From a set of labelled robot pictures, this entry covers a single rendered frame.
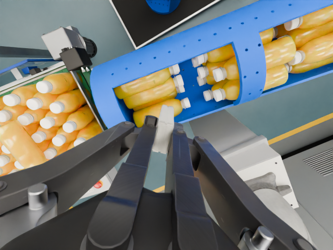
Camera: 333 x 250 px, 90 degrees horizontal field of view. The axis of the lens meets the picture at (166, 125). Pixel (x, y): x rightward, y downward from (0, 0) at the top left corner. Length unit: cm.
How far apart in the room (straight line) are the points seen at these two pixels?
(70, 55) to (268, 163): 89
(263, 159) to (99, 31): 160
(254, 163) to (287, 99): 143
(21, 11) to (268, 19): 192
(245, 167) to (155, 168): 143
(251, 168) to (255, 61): 46
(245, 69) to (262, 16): 14
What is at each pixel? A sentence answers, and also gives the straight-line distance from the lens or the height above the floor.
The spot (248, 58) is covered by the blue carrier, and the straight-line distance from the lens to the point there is 50.
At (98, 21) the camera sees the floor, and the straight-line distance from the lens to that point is 180.
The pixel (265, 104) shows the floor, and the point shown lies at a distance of 205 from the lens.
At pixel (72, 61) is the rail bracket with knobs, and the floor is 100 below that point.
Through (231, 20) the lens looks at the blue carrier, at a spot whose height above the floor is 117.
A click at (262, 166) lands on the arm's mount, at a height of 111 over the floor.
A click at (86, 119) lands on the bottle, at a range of 75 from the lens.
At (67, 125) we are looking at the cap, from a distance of 70.
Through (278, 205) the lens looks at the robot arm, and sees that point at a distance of 74.
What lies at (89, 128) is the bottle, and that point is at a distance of 76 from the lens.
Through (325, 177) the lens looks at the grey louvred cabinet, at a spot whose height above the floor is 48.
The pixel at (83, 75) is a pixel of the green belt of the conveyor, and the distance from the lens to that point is 87.
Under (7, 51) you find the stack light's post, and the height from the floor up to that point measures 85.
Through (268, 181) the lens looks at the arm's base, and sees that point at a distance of 84.
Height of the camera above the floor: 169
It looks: 68 degrees down
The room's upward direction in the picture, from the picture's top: 177 degrees clockwise
